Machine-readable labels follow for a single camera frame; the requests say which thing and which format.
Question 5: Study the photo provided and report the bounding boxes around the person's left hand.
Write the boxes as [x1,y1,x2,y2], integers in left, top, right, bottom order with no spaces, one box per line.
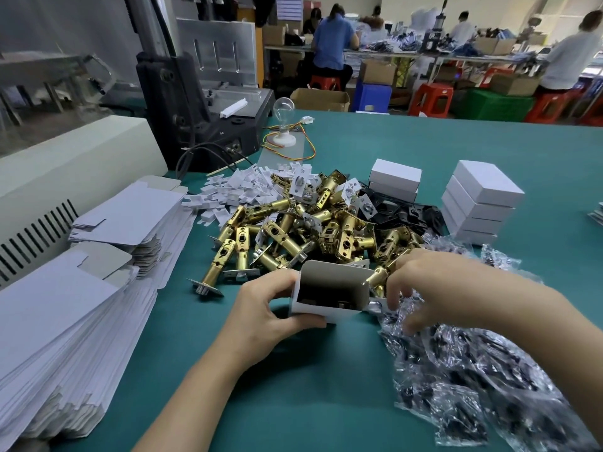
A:
[214,268,328,373]

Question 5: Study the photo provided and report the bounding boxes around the person's right hand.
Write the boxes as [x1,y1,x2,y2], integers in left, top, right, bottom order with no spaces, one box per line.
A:
[385,249,488,336]

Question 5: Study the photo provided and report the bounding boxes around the white cardboard box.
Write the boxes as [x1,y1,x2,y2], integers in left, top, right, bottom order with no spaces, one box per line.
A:
[441,190,503,235]
[289,260,390,325]
[368,181,419,204]
[443,209,499,246]
[368,158,423,193]
[452,160,526,208]
[445,175,517,223]

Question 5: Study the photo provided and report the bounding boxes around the person's left forearm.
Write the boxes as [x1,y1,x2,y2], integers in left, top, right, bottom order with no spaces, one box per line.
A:
[132,342,259,452]

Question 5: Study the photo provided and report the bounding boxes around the person's right forearm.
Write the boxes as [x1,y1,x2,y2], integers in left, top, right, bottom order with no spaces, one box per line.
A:
[469,264,603,440]

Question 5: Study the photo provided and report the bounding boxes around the pile of black strike plates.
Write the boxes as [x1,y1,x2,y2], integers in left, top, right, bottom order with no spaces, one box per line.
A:
[358,187,446,237]

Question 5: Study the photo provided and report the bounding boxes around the closed white cardboard box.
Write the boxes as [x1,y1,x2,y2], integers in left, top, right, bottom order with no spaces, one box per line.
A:
[443,209,499,246]
[368,158,423,193]
[368,181,419,204]
[452,160,526,208]
[445,175,517,223]
[441,190,503,235]

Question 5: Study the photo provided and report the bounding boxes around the pile of brass door latches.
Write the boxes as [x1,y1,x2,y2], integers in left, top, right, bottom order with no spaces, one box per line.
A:
[187,168,427,298]

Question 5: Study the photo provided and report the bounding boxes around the pile of clear screw bags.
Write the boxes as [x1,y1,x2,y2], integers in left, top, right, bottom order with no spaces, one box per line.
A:
[367,233,600,452]

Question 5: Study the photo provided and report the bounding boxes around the pile of white plastic pieces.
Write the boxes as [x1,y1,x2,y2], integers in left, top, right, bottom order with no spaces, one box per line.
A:
[181,162,314,227]

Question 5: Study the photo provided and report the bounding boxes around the thin wooden stick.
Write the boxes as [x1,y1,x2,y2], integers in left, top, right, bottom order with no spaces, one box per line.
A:
[207,154,255,177]

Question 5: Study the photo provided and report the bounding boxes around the red plastic stool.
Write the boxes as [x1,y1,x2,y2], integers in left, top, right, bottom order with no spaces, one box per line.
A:
[408,83,455,119]
[578,87,603,127]
[308,75,342,93]
[524,90,574,124]

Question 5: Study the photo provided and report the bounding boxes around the brown cardboard carton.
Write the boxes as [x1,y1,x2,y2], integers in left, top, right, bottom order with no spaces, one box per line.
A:
[262,24,287,47]
[489,73,541,97]
[290,87,350,113]
[360,59,398,86]

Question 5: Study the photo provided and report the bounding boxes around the clear light bulb white base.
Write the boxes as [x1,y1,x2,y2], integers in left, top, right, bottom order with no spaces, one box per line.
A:
[272,97,298,148]

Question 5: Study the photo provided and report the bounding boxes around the stack of flat white box blanks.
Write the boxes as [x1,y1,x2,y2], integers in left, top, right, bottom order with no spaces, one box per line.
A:
[0,241,159,452]
[68,175,198,290]

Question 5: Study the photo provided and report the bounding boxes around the green plastic crate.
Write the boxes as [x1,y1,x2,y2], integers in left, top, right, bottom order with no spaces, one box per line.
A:
[454,89,536,123]

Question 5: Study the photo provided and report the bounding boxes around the white plastic strip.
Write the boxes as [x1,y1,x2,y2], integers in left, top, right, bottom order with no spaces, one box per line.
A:
[220,97,249,119]

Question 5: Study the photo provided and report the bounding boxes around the black welding machine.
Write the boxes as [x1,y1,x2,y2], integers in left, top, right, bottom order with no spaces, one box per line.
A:
[136,51,277,174]

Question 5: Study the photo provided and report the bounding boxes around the black pneumatic press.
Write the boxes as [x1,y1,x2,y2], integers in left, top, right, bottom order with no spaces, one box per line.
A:
[420,0,449,53]

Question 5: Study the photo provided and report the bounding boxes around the beige vented machine housing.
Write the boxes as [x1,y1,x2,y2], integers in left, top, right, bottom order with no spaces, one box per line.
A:
[0,114,169,290]

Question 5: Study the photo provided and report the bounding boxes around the silver metal welding horn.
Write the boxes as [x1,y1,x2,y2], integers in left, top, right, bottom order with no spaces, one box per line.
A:
[176,18,258,88]

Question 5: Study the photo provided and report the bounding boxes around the clear plastic guard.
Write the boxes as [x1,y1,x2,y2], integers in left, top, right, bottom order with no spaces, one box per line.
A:
[0,0,142,158]

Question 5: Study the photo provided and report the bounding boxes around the red yellow twisted wires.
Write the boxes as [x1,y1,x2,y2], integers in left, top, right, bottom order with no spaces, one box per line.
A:
[261,118,317,163]

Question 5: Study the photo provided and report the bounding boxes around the black cable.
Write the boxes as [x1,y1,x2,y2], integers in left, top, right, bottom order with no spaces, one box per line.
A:
[175,142,237,181]

